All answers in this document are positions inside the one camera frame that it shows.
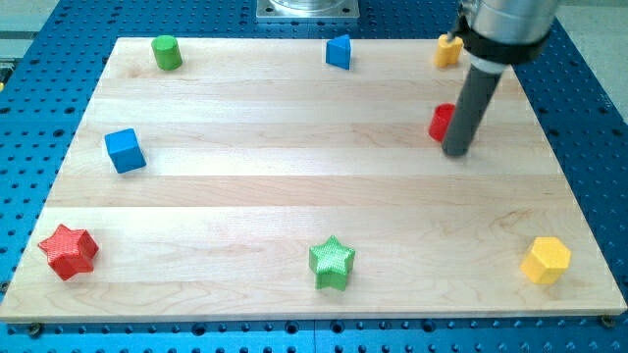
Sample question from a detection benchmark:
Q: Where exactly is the blue triangle block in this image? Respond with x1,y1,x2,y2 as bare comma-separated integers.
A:
325,34,351,70

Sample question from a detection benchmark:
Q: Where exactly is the blue perforated table plate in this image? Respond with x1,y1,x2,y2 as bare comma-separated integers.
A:
1,0,627,353

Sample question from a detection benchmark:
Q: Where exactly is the blue cube block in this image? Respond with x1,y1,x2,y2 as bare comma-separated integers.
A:
104,128,146,174

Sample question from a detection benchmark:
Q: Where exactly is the red cylinder block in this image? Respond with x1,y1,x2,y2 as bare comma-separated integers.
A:
428,103,455,142

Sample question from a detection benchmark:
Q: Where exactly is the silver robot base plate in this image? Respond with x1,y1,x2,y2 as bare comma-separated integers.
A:
256,0,360,20

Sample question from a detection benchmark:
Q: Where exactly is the green cylinder block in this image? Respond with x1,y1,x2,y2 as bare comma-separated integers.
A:
151,35,183,71

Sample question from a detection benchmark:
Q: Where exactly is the yellow hexagon block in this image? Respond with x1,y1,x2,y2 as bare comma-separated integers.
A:
519,236,572,284

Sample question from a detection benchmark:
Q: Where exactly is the green star block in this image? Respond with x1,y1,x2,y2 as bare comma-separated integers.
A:
308,235,355,291

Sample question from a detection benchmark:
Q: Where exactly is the light wooden board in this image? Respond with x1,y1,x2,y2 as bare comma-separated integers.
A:
1,37,626,323

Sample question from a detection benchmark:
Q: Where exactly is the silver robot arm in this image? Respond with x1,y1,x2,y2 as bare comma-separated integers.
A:
446,0,559,75

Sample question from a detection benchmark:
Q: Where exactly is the yellow heart block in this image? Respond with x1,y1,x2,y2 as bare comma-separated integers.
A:
434,34,463,68

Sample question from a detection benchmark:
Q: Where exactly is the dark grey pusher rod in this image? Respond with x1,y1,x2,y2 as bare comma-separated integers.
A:
442,64,505,157

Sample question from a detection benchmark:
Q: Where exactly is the red star block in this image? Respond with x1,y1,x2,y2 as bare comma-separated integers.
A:
38,224,99,280

